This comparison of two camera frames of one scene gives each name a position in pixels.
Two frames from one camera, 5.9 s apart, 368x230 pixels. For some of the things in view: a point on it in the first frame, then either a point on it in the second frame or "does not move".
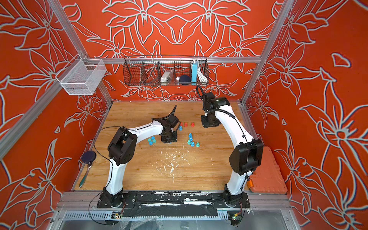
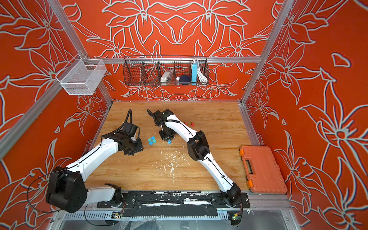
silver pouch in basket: [166, 77] does not move
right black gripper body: [208, 121] → [166, 133]
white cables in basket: [202, 77] does not move
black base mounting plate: [172, 203] does not move
